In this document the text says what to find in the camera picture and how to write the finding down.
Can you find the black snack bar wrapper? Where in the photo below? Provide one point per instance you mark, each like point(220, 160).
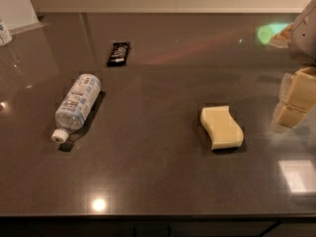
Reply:
point(119, 54)

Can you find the clear blue-label plastic bottle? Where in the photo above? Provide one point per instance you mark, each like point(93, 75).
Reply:
point(76, 106)

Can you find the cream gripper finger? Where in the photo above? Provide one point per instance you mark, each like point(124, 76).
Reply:
point(279, 120)
point(301, 97)

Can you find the yellow S-shaped sponge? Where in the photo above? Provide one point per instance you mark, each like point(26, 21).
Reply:
point(221, 127)

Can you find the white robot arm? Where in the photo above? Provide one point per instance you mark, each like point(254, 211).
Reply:
point(300, 38)

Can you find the white container at left edge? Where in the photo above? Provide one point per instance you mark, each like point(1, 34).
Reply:
point(5, 36)

